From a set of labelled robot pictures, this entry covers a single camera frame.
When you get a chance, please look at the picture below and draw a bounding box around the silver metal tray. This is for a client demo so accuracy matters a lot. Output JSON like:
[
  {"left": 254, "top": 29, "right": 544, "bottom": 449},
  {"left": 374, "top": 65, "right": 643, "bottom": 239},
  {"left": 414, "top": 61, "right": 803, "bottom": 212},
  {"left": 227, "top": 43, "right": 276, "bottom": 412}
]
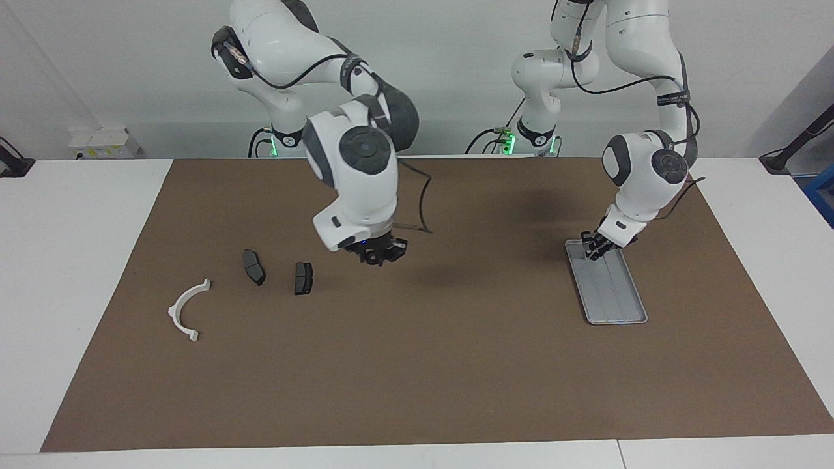
[{"left": 564, "top": 239, "right": 648, "bottom": 326}]

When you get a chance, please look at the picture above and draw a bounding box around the long grey brake pad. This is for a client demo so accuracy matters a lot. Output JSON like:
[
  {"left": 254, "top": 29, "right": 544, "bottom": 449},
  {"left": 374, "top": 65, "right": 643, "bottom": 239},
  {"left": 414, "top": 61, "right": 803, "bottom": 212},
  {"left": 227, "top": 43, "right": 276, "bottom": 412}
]
[{"left": 242, "top": 249, "right": 267, "bottom": 287}]

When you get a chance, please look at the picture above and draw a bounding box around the brown table mat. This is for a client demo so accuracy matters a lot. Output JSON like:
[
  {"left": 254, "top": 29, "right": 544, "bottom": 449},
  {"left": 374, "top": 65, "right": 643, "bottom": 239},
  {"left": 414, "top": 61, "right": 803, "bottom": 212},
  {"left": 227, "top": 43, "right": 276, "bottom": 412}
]
[{"left": 40, "top": 156, "right": 834, "bottom": 453}]

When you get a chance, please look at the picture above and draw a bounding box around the black angled stand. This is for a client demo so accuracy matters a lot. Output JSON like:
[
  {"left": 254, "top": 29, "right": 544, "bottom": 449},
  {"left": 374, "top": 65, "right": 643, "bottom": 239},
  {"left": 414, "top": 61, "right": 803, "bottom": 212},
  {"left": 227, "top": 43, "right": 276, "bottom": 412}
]
[{"left": 759, "top": 103, "right": 834, "bottom": 175}]

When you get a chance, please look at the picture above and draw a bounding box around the blue crate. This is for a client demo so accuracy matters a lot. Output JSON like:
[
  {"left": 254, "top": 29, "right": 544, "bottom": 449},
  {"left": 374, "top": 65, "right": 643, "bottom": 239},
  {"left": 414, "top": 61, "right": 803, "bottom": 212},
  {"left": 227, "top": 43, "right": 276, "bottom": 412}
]
[{"left": 803, "top": 165, "right": 834, "bottom": 229}]

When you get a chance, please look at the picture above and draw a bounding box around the white power strip box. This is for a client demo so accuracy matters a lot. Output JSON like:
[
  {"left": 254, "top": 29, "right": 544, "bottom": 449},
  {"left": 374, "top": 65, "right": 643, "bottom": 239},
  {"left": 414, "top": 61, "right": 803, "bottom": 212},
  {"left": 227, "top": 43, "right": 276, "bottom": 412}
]
[{"left": 68, "top": 126, "right": 141, "bottom": 160}]

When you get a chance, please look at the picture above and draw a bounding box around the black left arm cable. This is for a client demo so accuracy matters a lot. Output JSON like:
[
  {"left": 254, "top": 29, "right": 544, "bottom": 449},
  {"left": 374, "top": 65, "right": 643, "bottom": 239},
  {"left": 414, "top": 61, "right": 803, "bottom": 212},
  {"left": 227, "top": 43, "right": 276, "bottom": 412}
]
[{"left": 551, "top": 0, "right": 707, "bottom": 220}]

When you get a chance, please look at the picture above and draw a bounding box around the white half-ring bracket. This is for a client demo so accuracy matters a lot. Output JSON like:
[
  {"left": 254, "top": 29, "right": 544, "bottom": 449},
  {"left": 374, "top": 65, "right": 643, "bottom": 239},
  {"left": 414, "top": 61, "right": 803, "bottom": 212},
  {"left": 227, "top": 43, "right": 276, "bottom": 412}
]
[{"left": 167, "top": 279, "right": 212, "bottom": 343}]

